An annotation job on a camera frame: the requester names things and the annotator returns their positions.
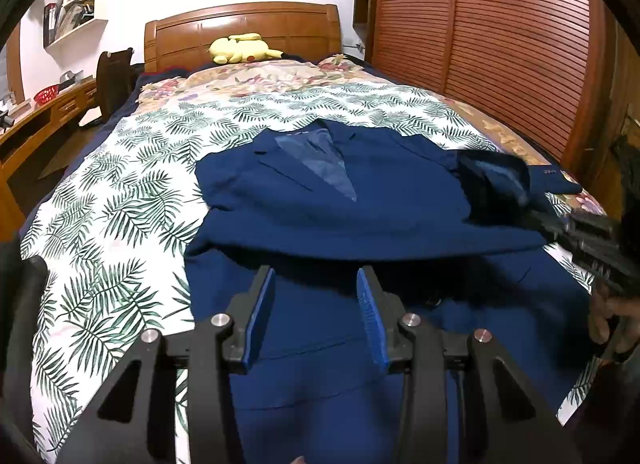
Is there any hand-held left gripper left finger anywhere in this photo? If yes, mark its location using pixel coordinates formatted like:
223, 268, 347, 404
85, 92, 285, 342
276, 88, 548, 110
57, 265, 277, 464

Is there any yellow plush toy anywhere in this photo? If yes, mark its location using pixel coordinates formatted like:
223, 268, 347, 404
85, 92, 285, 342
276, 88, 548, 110
208, 32, 283, 65

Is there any wooden bed headboard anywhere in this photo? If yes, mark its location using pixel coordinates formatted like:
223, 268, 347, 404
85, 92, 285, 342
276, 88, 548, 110
144, 2, 343, 75

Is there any wooden louvred wardrobe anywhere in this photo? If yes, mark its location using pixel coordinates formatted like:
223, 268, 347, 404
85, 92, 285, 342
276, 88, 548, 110
370, 0, 621, 195

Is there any leaf print bed sheet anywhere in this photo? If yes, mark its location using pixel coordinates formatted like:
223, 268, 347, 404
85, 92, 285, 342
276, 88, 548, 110
30, 88, 601, 464

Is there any black chair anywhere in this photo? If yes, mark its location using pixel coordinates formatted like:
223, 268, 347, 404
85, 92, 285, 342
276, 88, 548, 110
80, 48, 135, 127

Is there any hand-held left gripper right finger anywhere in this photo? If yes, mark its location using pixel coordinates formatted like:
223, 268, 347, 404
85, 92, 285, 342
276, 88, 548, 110
355, 265, 583, 464

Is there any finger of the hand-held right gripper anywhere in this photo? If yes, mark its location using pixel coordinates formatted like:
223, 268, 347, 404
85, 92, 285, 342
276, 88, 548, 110
525, 209, 576, 247

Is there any wooden desk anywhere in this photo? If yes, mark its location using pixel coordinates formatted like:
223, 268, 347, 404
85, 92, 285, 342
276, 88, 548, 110
0, 76, 101, 229

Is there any wooden door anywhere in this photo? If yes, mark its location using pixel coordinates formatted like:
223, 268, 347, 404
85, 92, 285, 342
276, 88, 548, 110
590, 0, 640, 205

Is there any navy blue suit jacket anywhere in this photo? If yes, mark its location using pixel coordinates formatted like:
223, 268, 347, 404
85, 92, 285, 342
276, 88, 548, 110
184, 119, 593, 464

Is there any person's right hand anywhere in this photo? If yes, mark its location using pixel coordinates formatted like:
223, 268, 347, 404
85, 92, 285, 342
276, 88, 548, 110
588, 290, 640, 345

